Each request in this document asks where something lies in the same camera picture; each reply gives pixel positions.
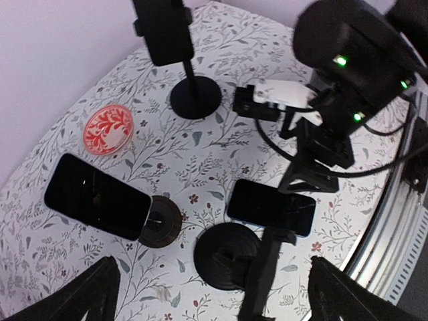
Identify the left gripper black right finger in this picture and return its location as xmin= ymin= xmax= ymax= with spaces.
xmin=308 ymin=256 xmax=418 ymax=321

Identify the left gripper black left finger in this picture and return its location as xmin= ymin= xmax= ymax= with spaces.
xmin=7 ymin=256 xmax=120 ymax=320

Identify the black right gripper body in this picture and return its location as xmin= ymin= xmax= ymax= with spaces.
xmin=294 ymin=123 xmax=354 ymax=167

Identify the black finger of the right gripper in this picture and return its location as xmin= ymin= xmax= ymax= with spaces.
xmin=278 ymin=156 xmax=338 ymax=194

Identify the small round base phone stand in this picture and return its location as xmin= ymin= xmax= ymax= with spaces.
xmin=138 ymin=195 xmax=183 ymax=249

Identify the black gooseneck stand round base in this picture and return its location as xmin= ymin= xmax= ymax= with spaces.
xmin=193 ymin=222 xmax=297 ymax=320

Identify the black phone with white edge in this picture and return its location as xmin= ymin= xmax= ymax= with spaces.
xmin=44 ymin=153 xmax=152 ymax=241

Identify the tall black clamp phone stand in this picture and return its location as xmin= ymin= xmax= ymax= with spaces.
xmin=131 ymin=0 xmax=223 ymax=120

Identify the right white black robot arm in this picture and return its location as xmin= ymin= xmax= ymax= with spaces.
xmin=278 ymin=1 xmax=427 ymax=194

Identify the floral patterned tablecloth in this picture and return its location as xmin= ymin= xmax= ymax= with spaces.
xmin=0 ymin=0 xmax=415 ymax=321

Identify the red white patterned bowl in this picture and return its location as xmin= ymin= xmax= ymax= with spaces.
xmin=83 ymin=104 xmax=134 ymax=156

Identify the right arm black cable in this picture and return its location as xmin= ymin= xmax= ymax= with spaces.
xmin=253 ymin=66 xmax=428 ymax=179

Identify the aluminium front rail base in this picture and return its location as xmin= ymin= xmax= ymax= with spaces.
xmin=337 ymin=90 xmax=428 ymax=305

